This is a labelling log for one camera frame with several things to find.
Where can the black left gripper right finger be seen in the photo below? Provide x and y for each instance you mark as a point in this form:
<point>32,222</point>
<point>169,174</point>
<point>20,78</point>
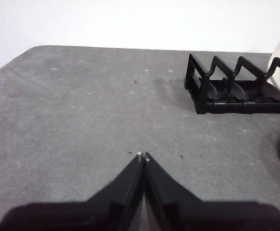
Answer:
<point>202,216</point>

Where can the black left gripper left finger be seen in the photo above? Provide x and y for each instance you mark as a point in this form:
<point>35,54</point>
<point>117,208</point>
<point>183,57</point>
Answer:
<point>94,214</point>

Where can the black plate rack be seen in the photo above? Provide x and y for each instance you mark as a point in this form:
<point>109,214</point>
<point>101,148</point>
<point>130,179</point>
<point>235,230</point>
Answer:
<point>226,107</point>

